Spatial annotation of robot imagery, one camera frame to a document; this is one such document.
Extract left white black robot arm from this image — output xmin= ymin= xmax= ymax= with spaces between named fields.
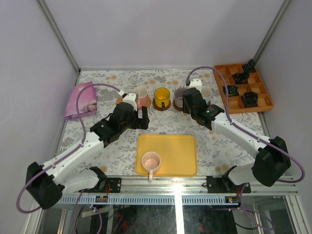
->
xmin=25 ymin=102 xmax=150 ymax=210

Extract black object in tray left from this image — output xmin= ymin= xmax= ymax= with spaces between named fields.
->
xmin=223 ymin=85 xmax=239 ymax=97

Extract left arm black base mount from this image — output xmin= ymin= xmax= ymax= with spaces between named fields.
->
xmin=84 ymin=168 xmax=122 ymax=194

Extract dark brown wooden coaster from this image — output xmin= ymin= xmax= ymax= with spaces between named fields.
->
xmin=173 ymin=101 xmax=183 ymax=112
xmin=152 ymin=100 xmax=171 ymax=111

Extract orange compartment tray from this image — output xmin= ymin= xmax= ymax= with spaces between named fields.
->
xmin=213 ymin=64 xmax=274 ymax=114

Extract light woven coaster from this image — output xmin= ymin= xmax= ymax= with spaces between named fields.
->
xmin=116 ymin=97 xmax=123 ymax=105

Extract blue mug cream inside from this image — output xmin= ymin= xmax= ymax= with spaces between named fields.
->
xmin=201 ymin=86 xmax=212 ymax=104

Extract black object in tray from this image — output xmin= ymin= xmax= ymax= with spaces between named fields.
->
xmin=232 ymin=72 xmax=250 ymax=84
xmin=241 ymin=92 xmax=258 ymax=108
xmin=243 ymin=59 xmax=256 ymax=73
xmin=223 ymin=85 xmax=239 ymax=97

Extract yellow plastic tray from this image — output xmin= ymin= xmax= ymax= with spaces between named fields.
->
xmin=135 ymin=134 xmax=197 ymax=177

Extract yellow glass cup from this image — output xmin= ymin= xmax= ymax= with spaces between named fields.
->
xmin=154 ymin=87 xmax=170 ymax=108

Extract black object in tray front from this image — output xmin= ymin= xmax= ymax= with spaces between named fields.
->
xmin=241 ymin=92 xmax=258 ymax=108

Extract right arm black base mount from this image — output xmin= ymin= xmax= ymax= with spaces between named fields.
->
xmin=202 ymin=164 xmax=255 ymax=196

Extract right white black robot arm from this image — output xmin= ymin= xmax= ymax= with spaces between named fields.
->
xmin=182 ymin=88 xmax=291 ymax=193

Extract cream mug pink handle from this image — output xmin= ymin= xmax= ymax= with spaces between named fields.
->
xmin=134 ymin=86 xmax=152 ymax=109

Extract purple mug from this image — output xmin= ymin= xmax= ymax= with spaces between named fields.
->
xmin=174 ymin=87 xmax=186 ymax=108

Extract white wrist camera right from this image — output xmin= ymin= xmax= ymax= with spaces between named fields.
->
xmin=186 ymin=78 xmax=202 ymax=95

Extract pink star cloth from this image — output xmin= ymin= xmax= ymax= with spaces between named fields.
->
xmin=64 ymin=81 xmax=97 ymax=121

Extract aluminium front rail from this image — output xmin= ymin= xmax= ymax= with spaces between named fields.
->
xmin=47 ymin=174 xmax=298 ymax=199

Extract black object in tray back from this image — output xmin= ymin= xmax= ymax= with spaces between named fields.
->
xmin=243 ymin=59 xmax=256 ymax=73

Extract black object in tray middle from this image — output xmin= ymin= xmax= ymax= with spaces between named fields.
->
xmin=232 ymin=72 xmax=250 ymax=84

